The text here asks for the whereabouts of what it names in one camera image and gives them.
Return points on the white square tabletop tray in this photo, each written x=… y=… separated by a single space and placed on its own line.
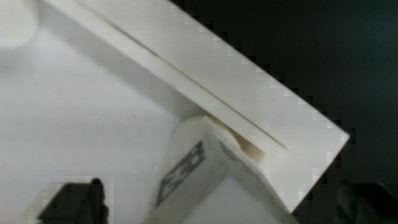
x=114 y=69

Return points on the white leg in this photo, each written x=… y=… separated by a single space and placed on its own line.
x=212 y=190

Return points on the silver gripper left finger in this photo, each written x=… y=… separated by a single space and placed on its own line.
x=77 y=205

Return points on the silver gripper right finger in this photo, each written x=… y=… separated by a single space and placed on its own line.
x=366 y=203

